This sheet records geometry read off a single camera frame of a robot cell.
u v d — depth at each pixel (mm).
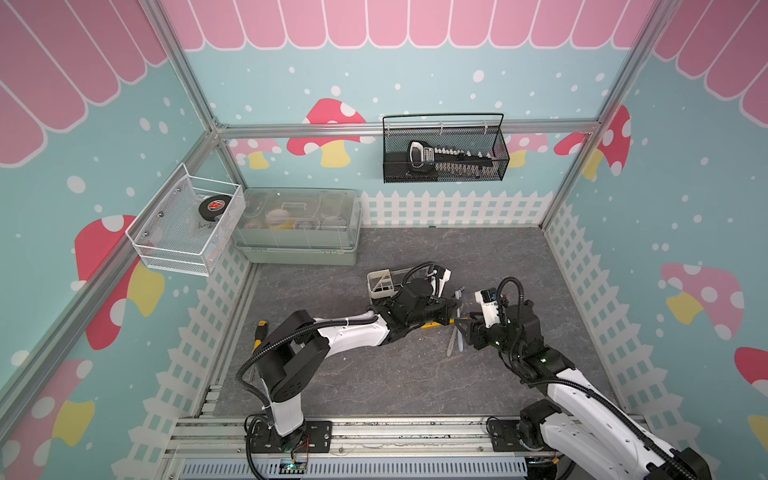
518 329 591
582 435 571
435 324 751
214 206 795
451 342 895
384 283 914
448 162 875
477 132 893
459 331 780
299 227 992
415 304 664
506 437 737
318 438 744
